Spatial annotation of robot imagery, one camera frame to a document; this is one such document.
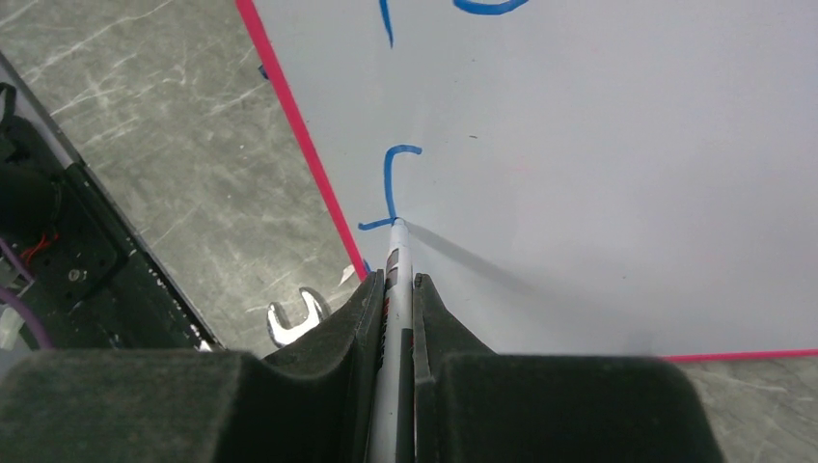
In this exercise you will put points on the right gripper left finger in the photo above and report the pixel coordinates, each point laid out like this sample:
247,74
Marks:
307,402

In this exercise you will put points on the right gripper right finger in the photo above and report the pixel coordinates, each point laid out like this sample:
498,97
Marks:
476,405

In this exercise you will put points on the white dry erase marker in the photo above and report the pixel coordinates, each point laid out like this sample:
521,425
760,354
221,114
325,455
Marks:
391,431

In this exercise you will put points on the pink framed whiteboard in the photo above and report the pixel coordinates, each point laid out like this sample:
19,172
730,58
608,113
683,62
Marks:
582,177

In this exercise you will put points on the silver open end wrench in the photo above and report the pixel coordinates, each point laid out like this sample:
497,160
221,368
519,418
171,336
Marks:
285,328

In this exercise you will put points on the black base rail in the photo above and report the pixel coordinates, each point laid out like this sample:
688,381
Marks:
74,272

